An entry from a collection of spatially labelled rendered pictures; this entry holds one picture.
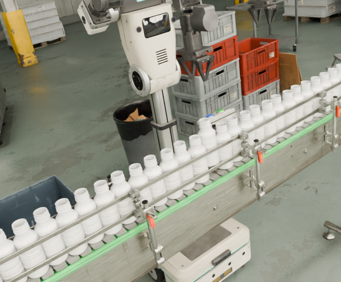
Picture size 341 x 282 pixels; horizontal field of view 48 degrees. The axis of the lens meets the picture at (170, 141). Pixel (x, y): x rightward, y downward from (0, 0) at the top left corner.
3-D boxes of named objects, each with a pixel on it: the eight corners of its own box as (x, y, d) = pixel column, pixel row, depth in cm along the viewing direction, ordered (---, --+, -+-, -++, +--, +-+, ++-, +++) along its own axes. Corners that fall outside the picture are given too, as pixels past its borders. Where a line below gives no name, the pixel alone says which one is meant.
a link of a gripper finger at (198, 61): (201, 85, 116) (197, 54, 112) (186, 82, 121) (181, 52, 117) (218, 78, 119) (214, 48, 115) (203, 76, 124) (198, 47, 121)
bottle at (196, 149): (213, 180, 131) (207, 137, 124) (197, 186, 129) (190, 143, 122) (204, 173, 136) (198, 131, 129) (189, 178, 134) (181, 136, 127)
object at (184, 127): (205, 142, 374) (203, 122, 364) (177, 134, 402) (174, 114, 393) (245, 119, 407) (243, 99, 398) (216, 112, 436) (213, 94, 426)
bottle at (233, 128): (246, 159, 140) (244, 117, 133) (233, 164, 138) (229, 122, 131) (236, 153, 145) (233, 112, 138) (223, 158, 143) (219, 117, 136)
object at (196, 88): (201, 100, 354) (198, 76, 344) (170, 94, 382) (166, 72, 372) (241, 79, 388) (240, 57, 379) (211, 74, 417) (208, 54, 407)
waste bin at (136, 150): (147, 200, 302) (131, 127, 274) (119, 180, 336) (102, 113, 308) (192, 175, 324) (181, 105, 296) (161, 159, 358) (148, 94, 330)
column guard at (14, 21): (22, 67, 802) (4, 13, 753) (16, 65, 832) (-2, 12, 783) (40, 62, 821) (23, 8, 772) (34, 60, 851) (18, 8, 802)
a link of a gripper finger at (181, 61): (194, 83, 118) (189, 53, 115) (180, 81, 124) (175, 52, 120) (210, 77, 122) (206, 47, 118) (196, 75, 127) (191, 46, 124)
